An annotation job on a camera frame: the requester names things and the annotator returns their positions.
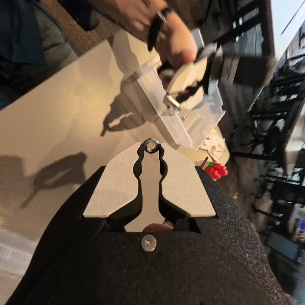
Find white cloth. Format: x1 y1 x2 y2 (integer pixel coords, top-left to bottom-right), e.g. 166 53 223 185
200 129 230 160

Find black wrist watch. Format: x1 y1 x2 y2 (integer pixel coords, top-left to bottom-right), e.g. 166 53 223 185
147 7 173 51

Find steel hex bolt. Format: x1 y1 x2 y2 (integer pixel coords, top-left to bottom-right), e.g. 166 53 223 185
163 94 181 112

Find red toy block stack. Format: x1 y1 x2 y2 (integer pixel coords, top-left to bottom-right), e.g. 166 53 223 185
205 163 229 180

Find person's left forearm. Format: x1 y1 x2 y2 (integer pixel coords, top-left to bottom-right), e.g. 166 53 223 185
105 0 162 41

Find person's left hand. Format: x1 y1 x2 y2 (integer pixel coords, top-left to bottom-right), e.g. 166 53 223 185
158 13 199 69

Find person's grey jeans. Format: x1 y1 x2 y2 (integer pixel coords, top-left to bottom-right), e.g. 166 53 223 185
31 7 79 70

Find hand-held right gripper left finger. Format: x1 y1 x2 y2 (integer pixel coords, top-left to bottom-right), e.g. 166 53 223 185
82 142 144 218

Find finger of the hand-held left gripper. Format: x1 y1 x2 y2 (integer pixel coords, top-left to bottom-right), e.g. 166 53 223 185
177 85 206 110
166 58 208 95

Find clear divided plastic bin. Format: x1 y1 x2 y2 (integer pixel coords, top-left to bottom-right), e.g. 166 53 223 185
137 61 226 150

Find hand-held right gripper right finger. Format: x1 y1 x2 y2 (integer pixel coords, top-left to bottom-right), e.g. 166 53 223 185
159 142 216 218

